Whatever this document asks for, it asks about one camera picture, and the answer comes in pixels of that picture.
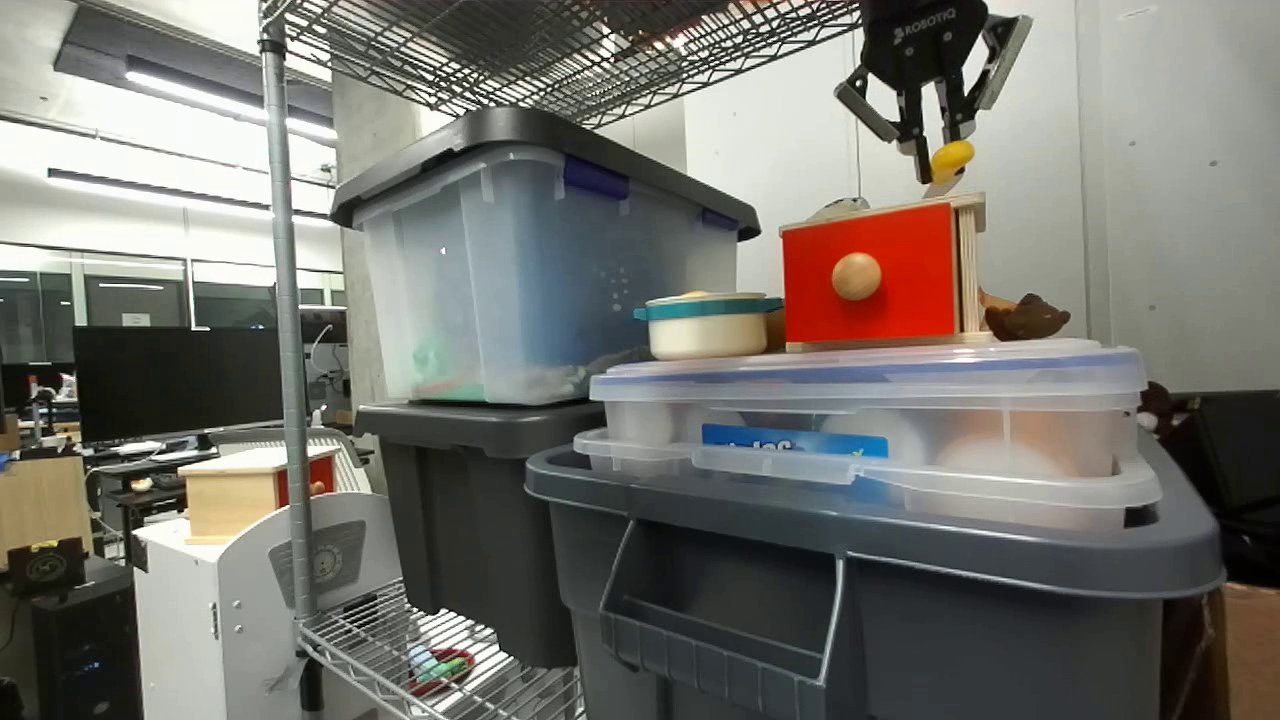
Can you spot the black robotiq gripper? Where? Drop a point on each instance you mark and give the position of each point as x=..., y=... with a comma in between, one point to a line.
x=920, y=41

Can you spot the yellow toy food piece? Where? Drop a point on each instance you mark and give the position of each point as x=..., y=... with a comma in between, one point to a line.
x=949, y=163

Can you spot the red drawer with wooden knob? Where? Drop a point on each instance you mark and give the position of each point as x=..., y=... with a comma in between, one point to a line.
x=905, y=303

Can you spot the red wooden box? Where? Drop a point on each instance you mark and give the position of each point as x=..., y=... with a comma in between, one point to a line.
x=972, y=264

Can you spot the dark brown toy food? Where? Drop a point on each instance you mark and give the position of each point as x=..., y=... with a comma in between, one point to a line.
x=1026, y=317

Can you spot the clear flat container blue rim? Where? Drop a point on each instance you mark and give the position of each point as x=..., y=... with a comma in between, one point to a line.
x=1014, y=403

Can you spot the small brown white toy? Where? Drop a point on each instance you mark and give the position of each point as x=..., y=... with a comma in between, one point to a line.
x=1157, y=406

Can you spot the clear flat storage container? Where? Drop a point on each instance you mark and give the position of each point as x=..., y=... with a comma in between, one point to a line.
x=1041, y=502

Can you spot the clear tote with dark lid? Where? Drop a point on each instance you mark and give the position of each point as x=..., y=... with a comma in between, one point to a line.
x=504, y=282

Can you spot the large grey tote bin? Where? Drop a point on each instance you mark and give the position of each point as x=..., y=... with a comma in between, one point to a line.
x=932, y=642

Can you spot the dark grey tote bin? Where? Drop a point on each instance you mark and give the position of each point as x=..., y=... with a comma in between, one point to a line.
x=465, y=521

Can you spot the brown cardboard box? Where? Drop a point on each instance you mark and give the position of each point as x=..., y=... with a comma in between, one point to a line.
x=1252, y=655

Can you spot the long ceiling light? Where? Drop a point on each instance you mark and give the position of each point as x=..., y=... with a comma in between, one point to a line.
x=200, y=191
x=226, y=107

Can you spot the small green red toy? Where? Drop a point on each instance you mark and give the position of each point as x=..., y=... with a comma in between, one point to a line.
x=433, y=665

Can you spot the black computer monitor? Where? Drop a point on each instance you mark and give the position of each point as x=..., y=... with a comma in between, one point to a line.
x=172, y=382

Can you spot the small pale wooden box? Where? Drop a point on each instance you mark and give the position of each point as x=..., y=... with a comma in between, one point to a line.
x=226, y=502

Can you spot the white toy cabinet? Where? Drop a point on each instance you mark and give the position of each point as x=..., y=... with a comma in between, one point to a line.
x=200, y=625

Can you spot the tan wooden crate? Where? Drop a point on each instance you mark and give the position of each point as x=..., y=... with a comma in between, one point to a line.
x=41, y=502

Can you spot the black computer tower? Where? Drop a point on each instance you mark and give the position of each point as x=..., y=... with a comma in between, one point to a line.
x=83, y=647

